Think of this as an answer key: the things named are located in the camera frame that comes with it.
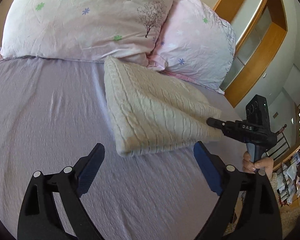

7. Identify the person's right hand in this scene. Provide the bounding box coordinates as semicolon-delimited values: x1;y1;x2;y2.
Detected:
242;152;274;179

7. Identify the black metal chair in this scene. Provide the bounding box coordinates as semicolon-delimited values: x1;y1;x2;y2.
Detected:
266;124;290;160

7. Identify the cluttered wooden shelf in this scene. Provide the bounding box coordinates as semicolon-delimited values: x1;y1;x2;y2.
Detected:
274;138;300;207

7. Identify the right floral pink pillow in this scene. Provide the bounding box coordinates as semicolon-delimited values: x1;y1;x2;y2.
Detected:
148;0;236;93

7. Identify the floral pink pillow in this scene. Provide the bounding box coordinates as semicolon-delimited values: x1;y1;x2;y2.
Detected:
148;0;236;93
0;0;173;66

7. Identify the lavender bed sheet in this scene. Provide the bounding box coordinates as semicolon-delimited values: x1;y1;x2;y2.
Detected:
0;47;248;240

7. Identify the wooden headboard cabinet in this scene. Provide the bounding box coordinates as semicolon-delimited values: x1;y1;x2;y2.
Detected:
214;0;288;107

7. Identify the left floral pink pillow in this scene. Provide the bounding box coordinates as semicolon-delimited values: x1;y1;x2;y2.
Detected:
0;0;173;66

